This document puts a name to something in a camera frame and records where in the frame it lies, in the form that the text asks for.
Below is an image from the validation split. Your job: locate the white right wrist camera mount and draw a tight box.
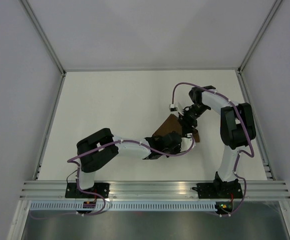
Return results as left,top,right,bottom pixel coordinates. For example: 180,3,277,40
169,102,184,116

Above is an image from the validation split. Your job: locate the grey aluminium frame post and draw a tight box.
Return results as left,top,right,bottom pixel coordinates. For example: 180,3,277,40
19,0,66,76

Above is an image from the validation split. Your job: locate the brown cloth napkin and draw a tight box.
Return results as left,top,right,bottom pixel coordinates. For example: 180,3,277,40
152,114,200,143

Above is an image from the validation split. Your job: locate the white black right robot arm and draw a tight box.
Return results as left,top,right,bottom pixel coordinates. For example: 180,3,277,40
178,83,256,198

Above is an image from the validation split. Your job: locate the right side aluminium rail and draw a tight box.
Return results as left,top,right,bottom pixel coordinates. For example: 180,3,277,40
235,68,276,181

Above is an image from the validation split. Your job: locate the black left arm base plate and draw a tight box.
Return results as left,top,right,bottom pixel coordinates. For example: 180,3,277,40
65,182,110,199

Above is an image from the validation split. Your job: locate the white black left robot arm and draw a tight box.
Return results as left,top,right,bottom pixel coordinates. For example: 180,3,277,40
76,128,183,198

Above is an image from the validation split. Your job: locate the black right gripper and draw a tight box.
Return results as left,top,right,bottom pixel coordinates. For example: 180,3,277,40
177,103,209,139

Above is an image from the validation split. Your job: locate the right rear aluminium frame post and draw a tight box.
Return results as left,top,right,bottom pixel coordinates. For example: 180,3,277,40
237,0,284,74

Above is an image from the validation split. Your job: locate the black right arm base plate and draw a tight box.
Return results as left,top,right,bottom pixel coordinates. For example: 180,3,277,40
191,182,243,200

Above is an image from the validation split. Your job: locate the aluminium rail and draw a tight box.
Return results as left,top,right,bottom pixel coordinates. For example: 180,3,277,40
31,72,67,180
235,68,276,181
19,180,290,202

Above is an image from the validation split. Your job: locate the left side aluminium rail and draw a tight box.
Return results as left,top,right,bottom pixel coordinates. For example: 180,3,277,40
31,72,67,180

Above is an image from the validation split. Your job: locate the white slotted cable duct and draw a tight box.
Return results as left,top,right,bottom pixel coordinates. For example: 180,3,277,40
30,200,217,212

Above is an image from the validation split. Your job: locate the aluminium front rail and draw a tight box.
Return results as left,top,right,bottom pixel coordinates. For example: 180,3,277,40
19,180,290,202

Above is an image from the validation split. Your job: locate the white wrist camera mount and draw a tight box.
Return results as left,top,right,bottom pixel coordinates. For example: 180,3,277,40
169,102,184,116
181,133,196,152

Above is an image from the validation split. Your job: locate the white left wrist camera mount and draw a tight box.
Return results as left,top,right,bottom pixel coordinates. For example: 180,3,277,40
181,133,196,152

